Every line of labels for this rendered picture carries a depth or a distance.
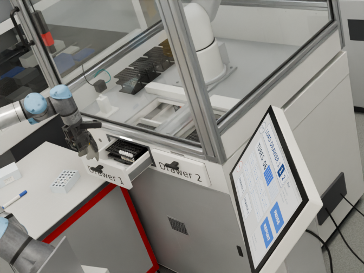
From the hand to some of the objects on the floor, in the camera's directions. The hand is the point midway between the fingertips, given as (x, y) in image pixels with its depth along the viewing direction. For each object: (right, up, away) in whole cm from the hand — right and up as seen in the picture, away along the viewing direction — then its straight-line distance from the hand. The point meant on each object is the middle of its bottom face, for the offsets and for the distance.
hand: (95, 156), depth 245 cm
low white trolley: (-12, -78, +71) cm, 106 cm away
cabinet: (+71, -43, +82) cm, 116 cm away
